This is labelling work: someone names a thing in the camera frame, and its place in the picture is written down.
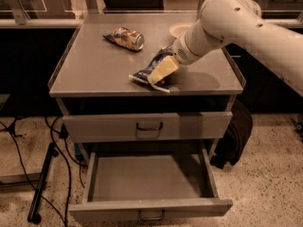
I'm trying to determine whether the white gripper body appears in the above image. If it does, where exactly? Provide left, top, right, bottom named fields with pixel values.
left=172, top=35, right=202, bottom=65

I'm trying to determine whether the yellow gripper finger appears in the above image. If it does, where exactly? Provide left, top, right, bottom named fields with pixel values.
left=148, top=56, right=179, bottom=84

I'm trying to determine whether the blue chip bag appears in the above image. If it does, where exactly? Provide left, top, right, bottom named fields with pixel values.
left=129, top=46, right=175, bottom=93

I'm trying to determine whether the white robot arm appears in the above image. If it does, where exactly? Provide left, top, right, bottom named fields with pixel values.
left=148, top=0, right=303, bottom=96

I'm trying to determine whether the crushed silver chip bag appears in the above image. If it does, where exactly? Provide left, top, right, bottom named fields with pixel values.
left=104, top=27, right=145, bottom=52

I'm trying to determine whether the closed upper drawer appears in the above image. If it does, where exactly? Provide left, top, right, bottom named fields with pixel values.
left=63, top=112, right=232, bottom=143

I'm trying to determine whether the grey metal drawer cabinet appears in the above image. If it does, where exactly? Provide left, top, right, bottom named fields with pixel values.
left=49, top=12, right=243, bottom=143

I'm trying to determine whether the open middle drawer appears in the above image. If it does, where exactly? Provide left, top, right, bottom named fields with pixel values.
left=69, top=148, right=233, bottom=221

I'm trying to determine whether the white bowl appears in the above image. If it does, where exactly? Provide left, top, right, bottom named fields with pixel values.
left=169, top=23, right=192, bottom=38

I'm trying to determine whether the black floor stand bar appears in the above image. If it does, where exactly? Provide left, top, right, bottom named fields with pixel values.
left=27, top=143, right=55, bottom=225

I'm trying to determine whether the black cable on floor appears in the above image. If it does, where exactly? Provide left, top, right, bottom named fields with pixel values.
left=0, top=116, right=87, bottom=227

